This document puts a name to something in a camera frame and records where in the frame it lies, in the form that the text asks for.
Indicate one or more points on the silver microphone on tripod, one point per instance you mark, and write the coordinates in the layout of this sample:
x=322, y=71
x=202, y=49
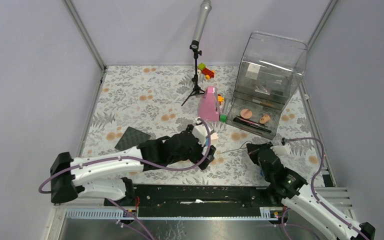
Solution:
x=205, y=9

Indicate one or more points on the black makeup brush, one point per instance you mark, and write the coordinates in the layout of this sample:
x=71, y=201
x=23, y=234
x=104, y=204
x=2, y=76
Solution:
x=252, y=124

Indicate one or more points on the green lego brick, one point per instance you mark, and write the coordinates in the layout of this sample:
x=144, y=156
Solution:
x=223, y=118

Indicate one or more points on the dark green lego baseplate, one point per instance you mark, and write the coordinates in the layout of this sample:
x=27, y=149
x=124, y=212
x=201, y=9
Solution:
x=130, y=138

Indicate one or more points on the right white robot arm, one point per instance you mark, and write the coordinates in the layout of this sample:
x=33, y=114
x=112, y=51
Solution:
x=288, y=188

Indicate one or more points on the white cardboard box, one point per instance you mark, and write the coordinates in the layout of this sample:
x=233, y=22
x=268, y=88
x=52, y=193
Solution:
x=253, y=71

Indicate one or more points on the beige makeup sponge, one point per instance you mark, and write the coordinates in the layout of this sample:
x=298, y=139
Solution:
x=264, y=119

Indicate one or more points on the clear acrylic makeup organizer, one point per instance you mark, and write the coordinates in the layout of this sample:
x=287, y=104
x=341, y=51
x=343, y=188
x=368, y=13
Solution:
x=283, y=65

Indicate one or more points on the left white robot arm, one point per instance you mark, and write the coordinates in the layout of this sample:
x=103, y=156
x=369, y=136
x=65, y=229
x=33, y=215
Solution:
x=74, y=177

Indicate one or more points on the yellow toy piece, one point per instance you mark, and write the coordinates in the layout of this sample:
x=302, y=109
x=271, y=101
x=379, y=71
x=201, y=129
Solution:
x=220, y=98

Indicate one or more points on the white blue brick stack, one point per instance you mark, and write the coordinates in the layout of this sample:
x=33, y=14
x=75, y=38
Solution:
x=212, y=139

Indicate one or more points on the red yellow lego bricks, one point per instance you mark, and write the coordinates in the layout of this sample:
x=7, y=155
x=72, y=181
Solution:
x=202, y=69

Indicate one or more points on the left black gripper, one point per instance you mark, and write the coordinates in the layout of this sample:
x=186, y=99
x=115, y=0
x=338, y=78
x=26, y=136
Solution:
x=199, y=156

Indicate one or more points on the clear plastic wrapper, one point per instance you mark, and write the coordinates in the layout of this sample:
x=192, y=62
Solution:
x=261, y=88

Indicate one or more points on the round orange powder puff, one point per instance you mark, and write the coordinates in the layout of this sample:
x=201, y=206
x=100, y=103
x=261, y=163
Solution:
x=246, y=113

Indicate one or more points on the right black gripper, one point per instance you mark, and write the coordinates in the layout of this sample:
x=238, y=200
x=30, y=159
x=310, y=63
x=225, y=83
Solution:
x=253, y=149

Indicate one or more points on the black wire hair loop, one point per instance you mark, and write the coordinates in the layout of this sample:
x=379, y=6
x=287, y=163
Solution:
x=243, y=146

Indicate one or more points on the pink foam wedge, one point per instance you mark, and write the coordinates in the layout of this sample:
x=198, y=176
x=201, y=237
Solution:
x=209, y=106

